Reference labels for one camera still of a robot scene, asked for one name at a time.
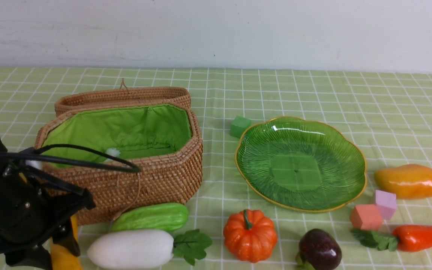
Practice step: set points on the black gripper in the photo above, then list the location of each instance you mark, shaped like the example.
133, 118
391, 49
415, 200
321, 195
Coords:
29, 217

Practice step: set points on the yellow toy banana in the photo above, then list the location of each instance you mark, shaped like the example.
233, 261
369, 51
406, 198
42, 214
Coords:
61, 257

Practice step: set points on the white toy radish with leaves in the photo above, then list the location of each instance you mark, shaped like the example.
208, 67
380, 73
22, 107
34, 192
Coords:
147, 248

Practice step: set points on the green toy cucumber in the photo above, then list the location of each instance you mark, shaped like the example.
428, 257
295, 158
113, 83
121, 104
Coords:
168, 217

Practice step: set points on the orange toy pumpkin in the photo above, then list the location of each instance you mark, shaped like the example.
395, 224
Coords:
250, 236

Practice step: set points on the dark purple toy mangosteen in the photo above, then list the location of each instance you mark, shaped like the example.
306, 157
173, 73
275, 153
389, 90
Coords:
318, 250

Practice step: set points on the orange toy carrot with leaves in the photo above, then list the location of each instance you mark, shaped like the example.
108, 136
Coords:
406, 238

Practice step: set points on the yellow orange toy mango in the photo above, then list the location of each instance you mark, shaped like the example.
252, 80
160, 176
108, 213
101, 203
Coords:
407, 182

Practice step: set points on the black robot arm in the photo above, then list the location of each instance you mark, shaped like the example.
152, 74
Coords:
10, 166

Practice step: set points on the woven wicker basket green lining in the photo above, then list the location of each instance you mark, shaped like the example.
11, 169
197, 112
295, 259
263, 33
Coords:
163, 139

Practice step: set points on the woven wicker basket lid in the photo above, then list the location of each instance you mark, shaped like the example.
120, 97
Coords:
177, 95

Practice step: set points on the green foam cube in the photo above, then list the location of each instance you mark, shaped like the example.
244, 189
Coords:
238, 126

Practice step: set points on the green glass leaf plate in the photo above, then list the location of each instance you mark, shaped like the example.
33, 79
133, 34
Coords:
306, 166

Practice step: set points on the salmon foam cube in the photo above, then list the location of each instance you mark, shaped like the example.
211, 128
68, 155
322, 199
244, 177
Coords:
366, 217

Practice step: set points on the pink foam cube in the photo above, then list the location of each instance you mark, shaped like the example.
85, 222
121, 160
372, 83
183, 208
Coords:
386, 203

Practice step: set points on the green checkered tablecloth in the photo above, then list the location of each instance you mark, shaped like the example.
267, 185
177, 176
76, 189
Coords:
387, 115

